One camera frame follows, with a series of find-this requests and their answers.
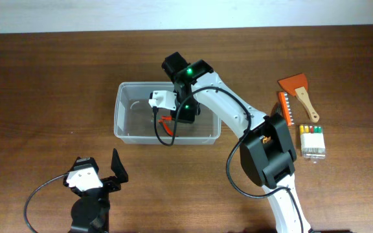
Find yellow black needle-nose pliers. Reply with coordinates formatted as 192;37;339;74
271;102;282;116

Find orange screwdriver bit holder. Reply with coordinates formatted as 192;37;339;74
278;91;294;126

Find clear plastic container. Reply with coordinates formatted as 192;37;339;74
114;82;221;145

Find red black cutting pliers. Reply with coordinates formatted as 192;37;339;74
158;116;174;137

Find clear box coloured wall plugs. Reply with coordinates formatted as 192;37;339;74
299;124;326;159

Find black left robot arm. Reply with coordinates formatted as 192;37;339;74
63;150;128;232

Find orange scraper wooden handle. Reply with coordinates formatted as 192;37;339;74
278;73;320;123

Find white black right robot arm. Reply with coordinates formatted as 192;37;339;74
153;52;313;233

